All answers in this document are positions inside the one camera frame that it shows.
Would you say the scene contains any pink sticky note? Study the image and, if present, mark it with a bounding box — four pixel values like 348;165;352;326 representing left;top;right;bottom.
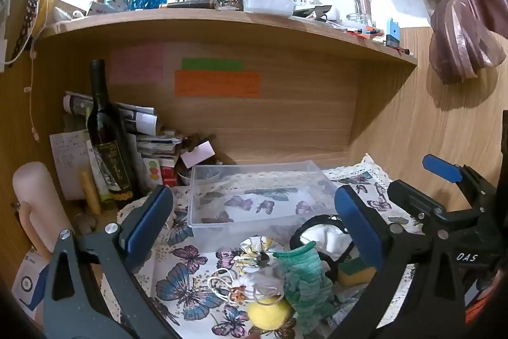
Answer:
109;45;164;84

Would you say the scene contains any black lace strap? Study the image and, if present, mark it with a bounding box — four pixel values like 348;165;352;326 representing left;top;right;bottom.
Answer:
10;0;40;64

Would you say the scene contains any pink curtain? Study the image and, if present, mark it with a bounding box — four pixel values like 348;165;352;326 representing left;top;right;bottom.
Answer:
360;0;508;85

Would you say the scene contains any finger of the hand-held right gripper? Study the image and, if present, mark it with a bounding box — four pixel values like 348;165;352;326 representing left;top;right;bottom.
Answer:
422;153;498;191
388;179;451;226

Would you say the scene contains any white and blue box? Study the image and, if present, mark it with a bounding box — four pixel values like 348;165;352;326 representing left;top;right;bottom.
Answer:
11;252;53;318

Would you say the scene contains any wooden shelf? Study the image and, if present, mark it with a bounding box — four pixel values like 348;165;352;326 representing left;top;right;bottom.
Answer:
31;7;418;66

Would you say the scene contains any butterfly print tablecloth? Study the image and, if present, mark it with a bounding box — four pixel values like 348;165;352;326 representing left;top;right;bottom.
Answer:
95;153;425;339

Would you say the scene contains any dark wooden tube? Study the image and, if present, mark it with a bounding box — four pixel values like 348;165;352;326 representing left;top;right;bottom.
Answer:
160;0;220;10

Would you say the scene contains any white face mask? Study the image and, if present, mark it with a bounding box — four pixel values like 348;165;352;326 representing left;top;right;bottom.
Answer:
206;267;286;304

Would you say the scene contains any green sticky note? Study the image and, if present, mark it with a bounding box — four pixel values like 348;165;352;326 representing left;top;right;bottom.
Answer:
182;59;244;71

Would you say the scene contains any yellow green sponge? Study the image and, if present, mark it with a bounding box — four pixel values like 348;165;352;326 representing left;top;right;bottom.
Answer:
337;257;378;286

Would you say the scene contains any handwritten white paper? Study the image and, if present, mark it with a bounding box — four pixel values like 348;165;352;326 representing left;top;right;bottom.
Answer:
50;130;95;201

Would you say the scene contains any rolled magazine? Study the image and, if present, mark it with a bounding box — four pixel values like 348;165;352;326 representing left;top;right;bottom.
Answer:
63;90;158;134

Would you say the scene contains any box with coloured dots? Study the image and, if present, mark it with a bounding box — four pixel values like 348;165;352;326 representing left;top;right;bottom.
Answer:
143;158;162;187

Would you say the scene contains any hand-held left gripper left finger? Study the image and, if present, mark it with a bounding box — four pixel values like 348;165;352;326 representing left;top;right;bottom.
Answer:
42;185;187;339

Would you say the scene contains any yellow plush ball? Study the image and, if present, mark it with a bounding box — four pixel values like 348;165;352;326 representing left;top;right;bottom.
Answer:
247;296;293;332

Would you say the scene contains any green knit cloth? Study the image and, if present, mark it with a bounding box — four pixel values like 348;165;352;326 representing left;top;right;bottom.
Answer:
273;241;338;336

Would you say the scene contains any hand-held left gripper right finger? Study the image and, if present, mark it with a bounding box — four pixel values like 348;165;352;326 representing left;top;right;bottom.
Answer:
334;185;469;339

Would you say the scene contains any dark wine bottle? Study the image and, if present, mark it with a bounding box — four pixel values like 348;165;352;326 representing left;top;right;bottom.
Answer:
86;59;136;205

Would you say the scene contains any small glass jar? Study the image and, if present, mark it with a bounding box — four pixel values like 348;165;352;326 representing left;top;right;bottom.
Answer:
352;0;374;23

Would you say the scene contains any stack of papers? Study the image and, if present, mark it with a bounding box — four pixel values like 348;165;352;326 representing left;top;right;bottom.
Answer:
134;130;184;166

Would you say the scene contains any white plastic box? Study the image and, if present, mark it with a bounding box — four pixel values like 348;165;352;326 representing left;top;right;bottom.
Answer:
243;0;295;16

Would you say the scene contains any pale pink foam roll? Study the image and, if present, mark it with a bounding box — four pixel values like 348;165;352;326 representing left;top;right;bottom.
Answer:
12;161;74;258

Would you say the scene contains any small red box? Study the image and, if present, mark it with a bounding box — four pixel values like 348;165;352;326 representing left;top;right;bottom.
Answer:
161;164;177;187

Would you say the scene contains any black and white sock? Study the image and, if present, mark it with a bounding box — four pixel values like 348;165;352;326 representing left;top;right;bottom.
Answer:
290;214;358;280

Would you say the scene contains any clear plastic container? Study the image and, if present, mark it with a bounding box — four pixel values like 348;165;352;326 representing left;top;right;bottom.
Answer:
187;160;339;241

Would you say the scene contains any white cable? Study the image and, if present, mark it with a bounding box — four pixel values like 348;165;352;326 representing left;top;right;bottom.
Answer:
23;33;41;143

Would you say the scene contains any orange sticky note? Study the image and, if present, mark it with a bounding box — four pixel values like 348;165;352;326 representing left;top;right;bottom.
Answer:
175;71;261;98

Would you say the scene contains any floral fabric scrunchie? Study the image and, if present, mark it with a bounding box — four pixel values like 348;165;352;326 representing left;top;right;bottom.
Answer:
238;236;280;269

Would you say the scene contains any small blue box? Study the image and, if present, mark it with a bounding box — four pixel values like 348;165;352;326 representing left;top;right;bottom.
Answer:
386;18;401;48

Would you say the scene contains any white card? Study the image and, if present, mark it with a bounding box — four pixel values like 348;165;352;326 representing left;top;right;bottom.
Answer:
180;142;216;167

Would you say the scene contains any yellow candle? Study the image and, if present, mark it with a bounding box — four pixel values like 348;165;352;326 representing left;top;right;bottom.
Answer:
79;171;102;215

